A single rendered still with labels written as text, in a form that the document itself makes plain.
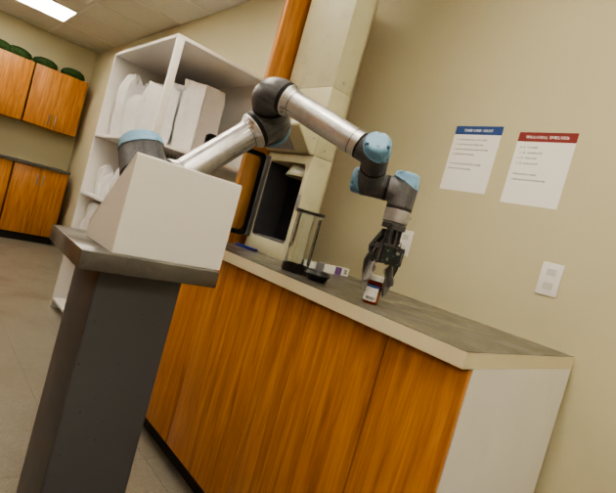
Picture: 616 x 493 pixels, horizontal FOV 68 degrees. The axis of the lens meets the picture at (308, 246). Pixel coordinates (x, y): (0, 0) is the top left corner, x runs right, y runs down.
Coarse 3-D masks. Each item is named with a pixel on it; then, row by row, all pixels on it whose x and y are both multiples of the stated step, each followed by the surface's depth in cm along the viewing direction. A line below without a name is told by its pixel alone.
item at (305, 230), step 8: (296, 216) 164; (304, 216) 161; (312, 216) 161; (296, 224) 163; (304, 224) 161; (312, 224) 161; (296, 232) 162; (304, 232) 161; (312, 232) 161; (296, 240) 161; (304, 240) 161; (312, 240) 162; (288, 248) 163; (296, 248) 161; (304, 248) 161; (312, 248) 163; (288, 256) 163; (296, 256) 161; (304, 256) 162; (296, 264) 161; (304, 264) 162
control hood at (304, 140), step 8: (296, 128) 190; (304, 128) 189; (296, 136) 193; (304, 136) 190; (312, 136) 192; (296, 144) 196; (304, 144) 192; (312, 144) 193; (288, 152) 205; (296, 152) 200; (304, 152) 195; (312, 152) 194
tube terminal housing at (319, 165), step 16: (320, 96) 198; (336, 96) 196; (336, 112) 198; (320, 144) 196; (272, 160) 216; (288, 160) 206; (304, 160) 198; (320, 160) 198; (304, 176) 197; (320, 176) 200; (304, 192) 196; (320, 192) 201; (304, 208) 198; (320, 208) 218; (256, 240) 214; (288, 240) 197; (272, 256) 203
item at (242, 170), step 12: (240, 156) 210; (252, 156) 213; (228, 168) 208; (240, 168) 211; (252, 168) 214; (228, 180) 209; (240, 180) 212; (252, 180) 215; (240, 204) 214; (240, 216) 215; (240, 228) 216
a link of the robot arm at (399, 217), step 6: (384, 210) 134; (390, 210) 131; (396, 210) 130; (402, 210) 130; (384, 216) 132; (390, 216) 131; (396, 216) 130; (402, 216) 130; (408, 216) 131; (390, 222) 131; (396, 222) 130; (402, 222) 130; (408, 222) 132
